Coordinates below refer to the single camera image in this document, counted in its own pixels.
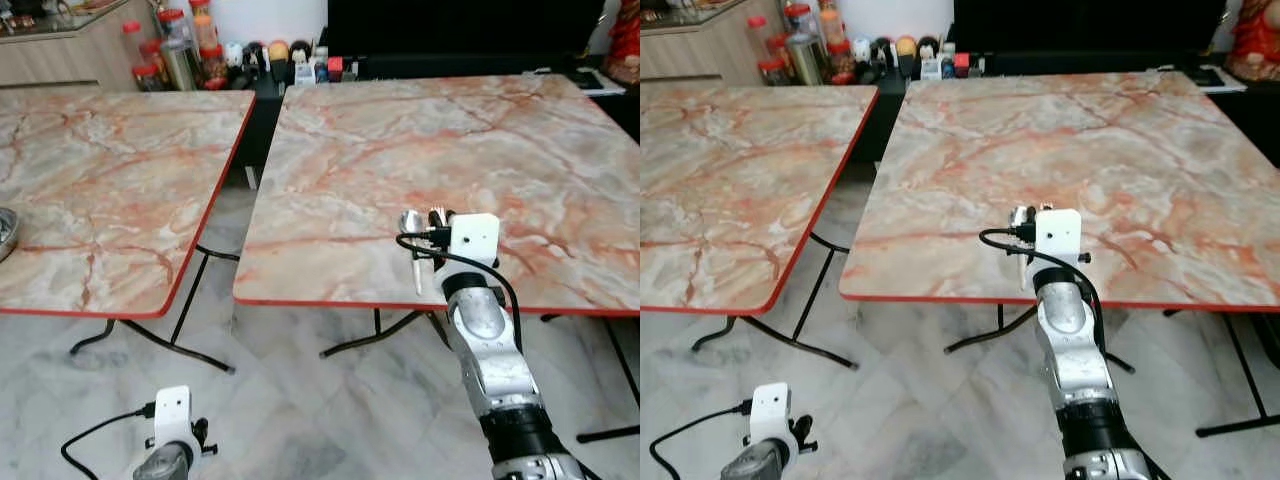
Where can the light wood cabinet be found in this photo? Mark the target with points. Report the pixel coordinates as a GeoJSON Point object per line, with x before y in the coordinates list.
{"type": "Point", "coordinates": [60, 58]}
{"type": "Point", "coordinates": [690, 50]}

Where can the steel tumbler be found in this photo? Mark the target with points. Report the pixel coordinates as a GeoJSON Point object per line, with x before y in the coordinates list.
{"type": "Point", "coordinates": [804, 60]}
{"type": "Point", "coordinates": [179, 66]}

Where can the yellow cap dark bottle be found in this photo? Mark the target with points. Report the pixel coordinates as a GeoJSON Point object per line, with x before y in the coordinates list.
{"type": "Point", "coordinates": [278, 58]}
{"type": "Point", "coordinates": [905, 54]}

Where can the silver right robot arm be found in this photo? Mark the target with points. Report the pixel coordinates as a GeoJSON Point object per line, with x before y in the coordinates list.
{"type": "Point", "coordinates": [487, 350]}
{"type": "Point", "coordinates": [1072, 350]}

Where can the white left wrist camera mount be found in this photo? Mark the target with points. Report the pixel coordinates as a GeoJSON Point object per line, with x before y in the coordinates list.
{"type": "Point", "coordinates": [172, 412]}
{"type": "Point", "coordinates": [770, 408]}

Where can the small red lid jar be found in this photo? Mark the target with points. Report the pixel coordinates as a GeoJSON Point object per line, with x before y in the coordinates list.
{"type": "Point", "coordinates": [148, 78]}
{"type": "Point", "coordinates": [771, 72]}

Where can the tall red lid jar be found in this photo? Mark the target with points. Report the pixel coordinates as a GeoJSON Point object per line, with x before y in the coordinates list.
{"type": "Point", "coordinates": [174, 28]}
{"type": "Point", "coordinates": [799, 20]}

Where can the dark content red lid jar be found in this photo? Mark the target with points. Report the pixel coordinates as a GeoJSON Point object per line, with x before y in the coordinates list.
{"type": "Point", "coordinates": [213, 68]}
{"type": "Point", "coordinates": [840, 62]}

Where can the small white box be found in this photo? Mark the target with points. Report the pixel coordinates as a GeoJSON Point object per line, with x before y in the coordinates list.
{"type": "Point", "coordinates": [931, 69]}
{"type": "Point", "coordinates": [305, 73]}

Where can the red figurine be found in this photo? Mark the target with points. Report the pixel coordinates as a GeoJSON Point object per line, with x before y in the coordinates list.
{"type": "Point", "coordinates": [1255, 40]}
{"type": "Point", "coordinates": [625, 45]}

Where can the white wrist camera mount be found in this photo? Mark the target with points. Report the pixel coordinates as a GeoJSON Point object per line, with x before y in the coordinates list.
{"type": "Point", "coordinates": [770, 408]}
{"type": "Point", "coordinates": [477, 238]}
{"type": "Point", "coordinates": [172, 412]}
{"type": "Point", "coordinates": [1059, 235]}

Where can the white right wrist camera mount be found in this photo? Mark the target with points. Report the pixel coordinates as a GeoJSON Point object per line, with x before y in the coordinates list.
{"type": "Point", "coordinates": [1059, 235]}
{"type": "Point", "coordinates": [477, 238]}

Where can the empty marble folding table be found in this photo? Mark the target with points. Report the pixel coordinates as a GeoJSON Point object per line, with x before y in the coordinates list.
{"type": "Point", "coordinates": [420, 150]}
{"type": "Point", "coordinates": [1080, 140]}

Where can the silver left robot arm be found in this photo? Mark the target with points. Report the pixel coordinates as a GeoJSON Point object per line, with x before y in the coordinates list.
{"type": "Point", "coordinates": [755, 463]}
{"type": "Point", "coordinates": [165, 465]}

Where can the black television screen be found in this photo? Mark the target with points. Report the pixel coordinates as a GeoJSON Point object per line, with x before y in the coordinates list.
{"type": "Point", "coordinates": [460, 25]}
{"type": "Point", "coordinates": [1090, 22]}

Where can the orange content plastic jar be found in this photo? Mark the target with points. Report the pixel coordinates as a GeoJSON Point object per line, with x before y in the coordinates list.
{"type": "Point", "coordinates": [204, 25]}

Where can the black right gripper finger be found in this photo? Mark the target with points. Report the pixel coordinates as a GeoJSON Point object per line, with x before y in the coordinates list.
{"type": "Point", "coordinates": [442, 217]}
{"type": "Point", "coordinates": [1035, 214]}

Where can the dark phone on console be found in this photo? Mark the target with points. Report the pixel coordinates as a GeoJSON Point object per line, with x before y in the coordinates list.
{"type": "Point", "coordinates": [596, 82]}
{"type": "Point", "coordinates": [1218, 79]}

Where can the silver metal spoon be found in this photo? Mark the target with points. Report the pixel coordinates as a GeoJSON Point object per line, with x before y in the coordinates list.
{"type": "Point", "coordinates": [409, 222]}
{"type": "Point", "coordinates": [1020, 216]}

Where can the steel metal bowl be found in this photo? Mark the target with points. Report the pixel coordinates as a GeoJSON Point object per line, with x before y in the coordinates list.
{"type": "Point", "coordinates": [6, 235]}

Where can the slim red lid jar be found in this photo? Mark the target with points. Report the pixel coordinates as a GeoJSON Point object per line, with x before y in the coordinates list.
{"type": "Point", "coordinates": [758, 36]}
{"type": "Point", "coordinates": [132, 42]}

